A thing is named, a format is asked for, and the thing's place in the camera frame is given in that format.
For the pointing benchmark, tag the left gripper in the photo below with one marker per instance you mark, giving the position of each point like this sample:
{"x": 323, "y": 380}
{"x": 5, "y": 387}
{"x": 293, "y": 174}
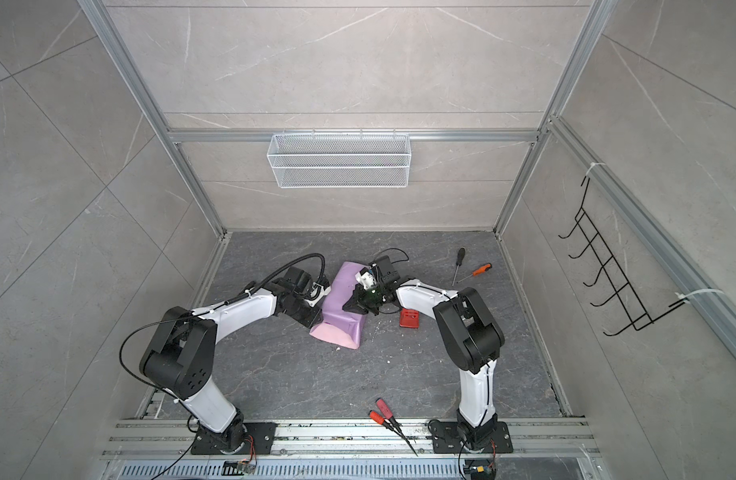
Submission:
{"x": 315, "y": 317}

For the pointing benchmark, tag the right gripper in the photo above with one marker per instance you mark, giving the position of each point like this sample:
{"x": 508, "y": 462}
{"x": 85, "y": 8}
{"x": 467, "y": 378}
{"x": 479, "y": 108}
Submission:
{"x": 357, "y": 300}

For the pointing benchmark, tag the pink wrapping paper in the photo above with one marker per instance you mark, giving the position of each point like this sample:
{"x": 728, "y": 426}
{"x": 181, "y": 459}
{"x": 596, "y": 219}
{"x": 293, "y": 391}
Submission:
{"x": 338, "y": 326}

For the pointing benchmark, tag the red tape dispenser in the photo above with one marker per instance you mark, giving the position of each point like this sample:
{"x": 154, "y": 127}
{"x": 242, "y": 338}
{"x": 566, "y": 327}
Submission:
{"x": 409, "y": 319}

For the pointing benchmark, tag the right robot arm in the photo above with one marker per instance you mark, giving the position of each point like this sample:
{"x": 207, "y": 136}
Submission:
{"x": 472, "y": 339}

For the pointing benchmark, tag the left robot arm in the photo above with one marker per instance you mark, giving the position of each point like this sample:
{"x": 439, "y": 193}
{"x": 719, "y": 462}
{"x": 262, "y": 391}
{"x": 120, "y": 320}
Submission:
{"x": 179, "y": 358}

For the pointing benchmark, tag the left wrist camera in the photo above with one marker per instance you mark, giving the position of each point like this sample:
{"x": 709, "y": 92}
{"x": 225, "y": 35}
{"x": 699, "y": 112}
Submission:
{"x": 303, "y": 286}

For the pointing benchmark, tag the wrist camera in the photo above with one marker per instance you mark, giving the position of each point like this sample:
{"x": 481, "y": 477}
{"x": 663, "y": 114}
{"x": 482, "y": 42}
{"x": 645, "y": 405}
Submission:
{"x": 380, "y": 273}
{"x": 303, "y": 286}

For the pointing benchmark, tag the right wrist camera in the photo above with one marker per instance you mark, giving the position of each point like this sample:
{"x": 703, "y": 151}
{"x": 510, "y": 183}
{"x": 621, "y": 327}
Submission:
{"x": 380, "y": 273}

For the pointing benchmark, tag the black handled screwdriver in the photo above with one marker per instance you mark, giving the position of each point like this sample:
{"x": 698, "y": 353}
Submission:
{"x": 461, "y": 253}

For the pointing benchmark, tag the red handled screwdriver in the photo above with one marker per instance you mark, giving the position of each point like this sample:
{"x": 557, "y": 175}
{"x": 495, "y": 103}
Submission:
{"x": 383, "y": 421}

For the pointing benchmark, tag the orange handled screwdriver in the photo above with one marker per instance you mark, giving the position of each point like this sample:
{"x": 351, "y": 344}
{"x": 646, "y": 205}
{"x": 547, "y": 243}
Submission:
{"x": 482, "y": 269}

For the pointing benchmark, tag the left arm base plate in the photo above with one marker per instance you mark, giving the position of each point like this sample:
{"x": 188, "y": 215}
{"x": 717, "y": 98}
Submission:
{"x": 238, "y": 439}

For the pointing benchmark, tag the white wire mesh basket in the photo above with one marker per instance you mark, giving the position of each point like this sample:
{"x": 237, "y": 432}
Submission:
{"x": 340, "y": 160}

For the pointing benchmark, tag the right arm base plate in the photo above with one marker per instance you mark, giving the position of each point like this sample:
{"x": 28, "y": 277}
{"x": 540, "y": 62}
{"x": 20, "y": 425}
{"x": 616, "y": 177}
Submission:
{"x": 456, "y": 436}

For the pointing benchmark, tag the aluminium mounting rail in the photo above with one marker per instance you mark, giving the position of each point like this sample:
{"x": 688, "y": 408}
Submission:
{"x": 360, "y": 438}

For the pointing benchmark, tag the black wire hook rack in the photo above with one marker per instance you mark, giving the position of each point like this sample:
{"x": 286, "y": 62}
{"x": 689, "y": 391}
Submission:
{"x": 611, "y": 273}

